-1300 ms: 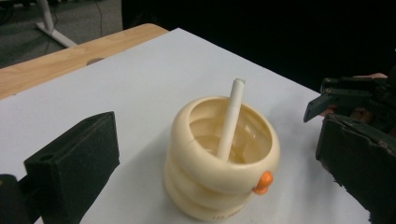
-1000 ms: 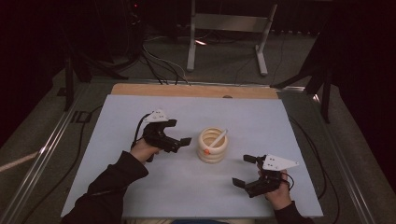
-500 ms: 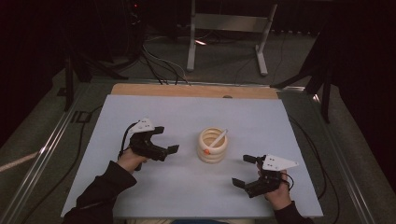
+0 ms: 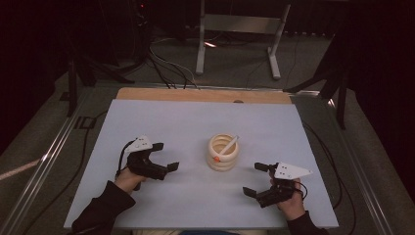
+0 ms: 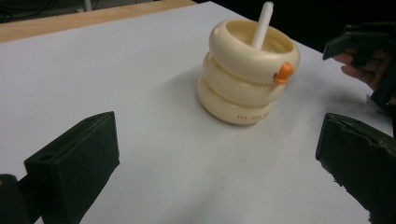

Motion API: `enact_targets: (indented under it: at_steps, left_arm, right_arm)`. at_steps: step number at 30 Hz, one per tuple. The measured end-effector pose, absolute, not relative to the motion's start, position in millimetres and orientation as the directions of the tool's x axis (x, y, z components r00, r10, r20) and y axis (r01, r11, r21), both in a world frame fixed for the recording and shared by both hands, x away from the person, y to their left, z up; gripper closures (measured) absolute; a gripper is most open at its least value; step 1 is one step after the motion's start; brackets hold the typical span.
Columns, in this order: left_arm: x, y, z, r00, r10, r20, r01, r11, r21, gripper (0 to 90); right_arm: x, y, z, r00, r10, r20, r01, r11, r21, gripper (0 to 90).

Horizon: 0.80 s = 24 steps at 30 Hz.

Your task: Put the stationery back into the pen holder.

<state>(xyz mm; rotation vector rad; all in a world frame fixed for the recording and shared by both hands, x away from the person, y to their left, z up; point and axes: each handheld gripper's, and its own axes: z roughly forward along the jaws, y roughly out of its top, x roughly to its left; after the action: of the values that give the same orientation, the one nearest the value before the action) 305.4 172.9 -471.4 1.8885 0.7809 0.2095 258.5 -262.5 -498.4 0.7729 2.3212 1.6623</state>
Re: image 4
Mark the pale blue table sheet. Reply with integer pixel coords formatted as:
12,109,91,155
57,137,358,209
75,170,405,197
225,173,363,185
64,99,340,229

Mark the cream ribbed pen holder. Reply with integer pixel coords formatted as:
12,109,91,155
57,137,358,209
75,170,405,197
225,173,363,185
207,133,240,172

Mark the hand-held gripper cable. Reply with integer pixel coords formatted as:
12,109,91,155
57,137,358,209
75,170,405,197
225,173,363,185
115,140,136,179
295,179,309,201

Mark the bundle of floor cables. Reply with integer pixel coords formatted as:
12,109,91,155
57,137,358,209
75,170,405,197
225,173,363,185
148,38,201,90

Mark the right hand-held gripper cable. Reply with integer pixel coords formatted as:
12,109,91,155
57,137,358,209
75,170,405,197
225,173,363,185
295,179,309,201

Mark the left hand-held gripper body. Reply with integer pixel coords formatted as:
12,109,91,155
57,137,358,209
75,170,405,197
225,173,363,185
124,134,170,192

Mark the person's left hand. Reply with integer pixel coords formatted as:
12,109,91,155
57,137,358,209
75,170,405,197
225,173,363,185
114,167,148,196

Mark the left hand-held gripper cable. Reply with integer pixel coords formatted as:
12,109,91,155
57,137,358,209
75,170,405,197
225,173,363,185
115,140,136,179

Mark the metal floor rail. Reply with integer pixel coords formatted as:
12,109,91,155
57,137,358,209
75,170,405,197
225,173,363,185
0,87,96,235
288,89,394,235

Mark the black tripod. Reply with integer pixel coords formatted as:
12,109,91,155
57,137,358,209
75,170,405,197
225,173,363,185
65,32,135,118
283,28,348,130

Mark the grey metal stand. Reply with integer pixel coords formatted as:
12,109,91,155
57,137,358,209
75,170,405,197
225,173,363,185
195,0,292,81

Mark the person's right hand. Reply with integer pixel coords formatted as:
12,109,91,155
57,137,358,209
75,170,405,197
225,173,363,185
276,178,307,222

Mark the white pen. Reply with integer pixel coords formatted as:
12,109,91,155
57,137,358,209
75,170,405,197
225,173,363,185
218,135,240,157

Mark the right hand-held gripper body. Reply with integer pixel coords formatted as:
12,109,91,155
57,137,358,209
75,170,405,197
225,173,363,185
255,162,314,209

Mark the black floor cable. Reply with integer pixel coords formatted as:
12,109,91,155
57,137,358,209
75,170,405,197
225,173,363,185
301,120,357,235
21,111,109,235

